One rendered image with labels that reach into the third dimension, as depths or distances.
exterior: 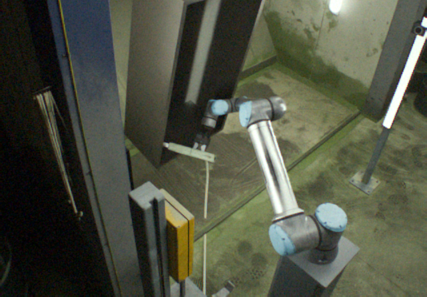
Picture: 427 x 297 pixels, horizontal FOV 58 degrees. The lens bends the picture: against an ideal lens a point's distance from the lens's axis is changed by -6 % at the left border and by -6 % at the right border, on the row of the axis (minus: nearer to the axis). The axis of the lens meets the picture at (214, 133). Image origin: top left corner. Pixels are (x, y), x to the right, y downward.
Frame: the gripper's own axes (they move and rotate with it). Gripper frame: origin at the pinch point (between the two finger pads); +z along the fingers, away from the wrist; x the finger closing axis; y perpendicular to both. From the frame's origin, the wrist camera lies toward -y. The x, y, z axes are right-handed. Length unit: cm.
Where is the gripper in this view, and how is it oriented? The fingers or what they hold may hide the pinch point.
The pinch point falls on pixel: (197, 155)
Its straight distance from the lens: 255.5
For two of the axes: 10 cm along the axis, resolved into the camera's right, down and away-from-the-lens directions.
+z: -3.0, 9.4, -1.2
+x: -9.3, -2.7, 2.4
